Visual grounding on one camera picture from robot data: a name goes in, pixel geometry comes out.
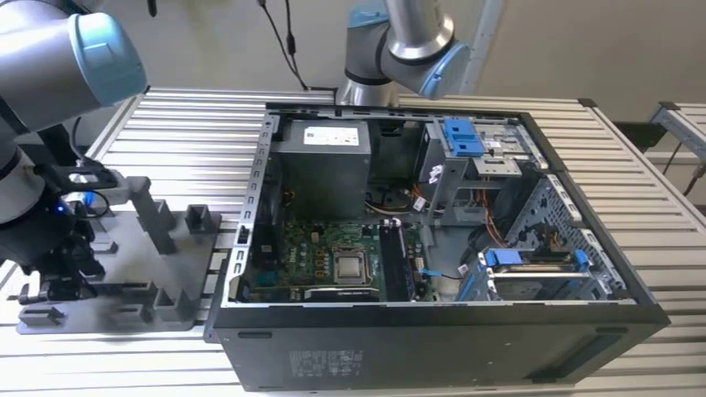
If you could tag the black RAM stick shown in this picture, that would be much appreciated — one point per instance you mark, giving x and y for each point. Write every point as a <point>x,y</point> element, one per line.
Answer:
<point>407,264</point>
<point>125,286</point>

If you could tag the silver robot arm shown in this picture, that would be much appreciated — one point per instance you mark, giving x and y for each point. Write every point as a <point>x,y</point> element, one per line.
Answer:
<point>50,70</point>

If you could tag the black RAM slot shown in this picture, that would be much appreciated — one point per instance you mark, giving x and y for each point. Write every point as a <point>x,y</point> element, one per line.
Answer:
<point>394,264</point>
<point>387,264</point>
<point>401,264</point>

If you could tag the grey plastic parts rack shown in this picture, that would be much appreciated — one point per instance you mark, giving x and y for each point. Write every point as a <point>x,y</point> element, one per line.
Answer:
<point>182,264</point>

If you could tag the green motherboard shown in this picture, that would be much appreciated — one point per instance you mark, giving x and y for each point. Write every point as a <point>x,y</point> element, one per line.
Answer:
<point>309,235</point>

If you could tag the grey power supply unit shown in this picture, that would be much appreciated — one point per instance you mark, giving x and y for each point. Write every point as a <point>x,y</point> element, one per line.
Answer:
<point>319,182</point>

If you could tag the black graphics card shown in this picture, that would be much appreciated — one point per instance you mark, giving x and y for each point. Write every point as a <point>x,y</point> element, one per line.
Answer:
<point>342,293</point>

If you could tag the CPU socket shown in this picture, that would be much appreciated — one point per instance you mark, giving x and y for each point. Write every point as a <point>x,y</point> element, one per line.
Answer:
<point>350,250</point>

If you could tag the silver CPU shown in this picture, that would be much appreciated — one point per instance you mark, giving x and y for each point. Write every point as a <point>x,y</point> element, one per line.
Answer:
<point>351,266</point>

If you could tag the small black hanging object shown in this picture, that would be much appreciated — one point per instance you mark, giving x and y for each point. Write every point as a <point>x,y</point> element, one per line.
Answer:
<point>151,7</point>

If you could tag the grey metal drive cage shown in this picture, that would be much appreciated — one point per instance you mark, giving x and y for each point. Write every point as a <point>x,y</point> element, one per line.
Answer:
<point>453,182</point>

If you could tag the black PC case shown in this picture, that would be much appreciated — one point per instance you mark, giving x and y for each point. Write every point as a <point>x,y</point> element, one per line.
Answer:
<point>441,351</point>

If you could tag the blue disk carrier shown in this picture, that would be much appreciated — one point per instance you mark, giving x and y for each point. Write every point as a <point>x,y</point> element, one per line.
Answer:
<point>502,257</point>

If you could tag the black table corner cap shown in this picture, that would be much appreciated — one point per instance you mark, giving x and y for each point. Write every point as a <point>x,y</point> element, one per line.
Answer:
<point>588,103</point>

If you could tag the aluminium side table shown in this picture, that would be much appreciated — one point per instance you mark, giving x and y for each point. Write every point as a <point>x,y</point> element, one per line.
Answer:
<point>684,124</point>

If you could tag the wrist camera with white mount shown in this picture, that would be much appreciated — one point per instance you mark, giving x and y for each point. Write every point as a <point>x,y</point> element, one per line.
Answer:
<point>83,178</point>

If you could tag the blue plastic drive bracket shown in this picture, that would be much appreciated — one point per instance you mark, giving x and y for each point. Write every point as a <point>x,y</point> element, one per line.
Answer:
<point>461,136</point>

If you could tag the grey wall conduit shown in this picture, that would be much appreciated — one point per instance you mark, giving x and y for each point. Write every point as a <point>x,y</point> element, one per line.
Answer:
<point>492,25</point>

